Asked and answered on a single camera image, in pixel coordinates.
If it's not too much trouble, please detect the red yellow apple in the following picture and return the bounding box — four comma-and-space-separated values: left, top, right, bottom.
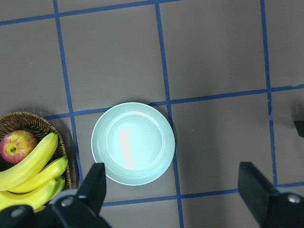
0, 130, 38, 164

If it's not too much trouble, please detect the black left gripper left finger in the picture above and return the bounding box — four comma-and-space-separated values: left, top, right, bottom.
49, 163, 106, 228

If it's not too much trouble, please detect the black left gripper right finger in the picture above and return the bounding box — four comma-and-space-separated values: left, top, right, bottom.
238, 161, 304, 228

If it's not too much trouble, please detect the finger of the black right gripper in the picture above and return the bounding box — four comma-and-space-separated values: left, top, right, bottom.
294, 121, 304, 137

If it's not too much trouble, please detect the brown wicker basket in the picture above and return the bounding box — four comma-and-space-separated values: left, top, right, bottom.
0, 112, 67, 191

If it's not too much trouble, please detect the yellow banana bunch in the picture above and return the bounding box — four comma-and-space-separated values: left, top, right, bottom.
0, 133, 68, 210

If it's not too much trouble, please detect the pale green plate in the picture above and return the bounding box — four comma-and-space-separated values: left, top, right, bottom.
91, 102, 175, 186

